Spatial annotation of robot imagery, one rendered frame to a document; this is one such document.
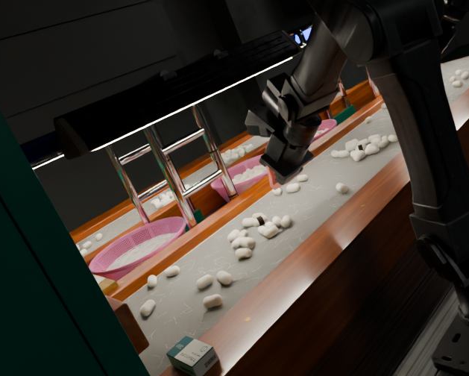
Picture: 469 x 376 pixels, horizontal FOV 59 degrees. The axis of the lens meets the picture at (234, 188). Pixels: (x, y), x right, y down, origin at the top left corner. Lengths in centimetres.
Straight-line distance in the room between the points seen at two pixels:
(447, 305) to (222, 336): 31
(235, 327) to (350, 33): 38
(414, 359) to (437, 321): 7
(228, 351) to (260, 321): 6
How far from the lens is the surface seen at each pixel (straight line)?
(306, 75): 64
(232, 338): 57
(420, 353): 60
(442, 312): 65
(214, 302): 69
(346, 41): 50
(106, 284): 92
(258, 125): 81
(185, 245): 95
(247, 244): 82
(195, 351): 54
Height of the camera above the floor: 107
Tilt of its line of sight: 15 degrees down
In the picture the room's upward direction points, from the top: 24 degrees counter-clockwise
